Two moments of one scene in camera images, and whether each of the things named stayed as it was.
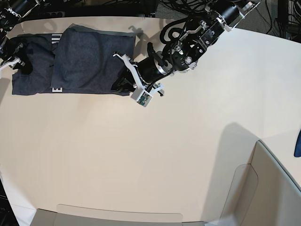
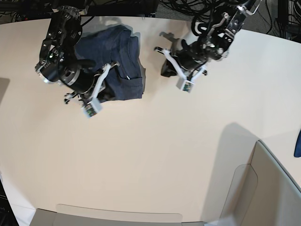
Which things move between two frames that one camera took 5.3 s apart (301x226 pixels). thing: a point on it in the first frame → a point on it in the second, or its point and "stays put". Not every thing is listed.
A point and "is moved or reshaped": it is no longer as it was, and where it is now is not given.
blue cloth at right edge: (297, 152) stays put
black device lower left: (7, 217) stays put
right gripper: (143, 94) → (189, 67)
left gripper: (24, 63) → (92, 96)
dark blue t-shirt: (81, 60) is moved or reshaped
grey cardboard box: (264, 192) stays put
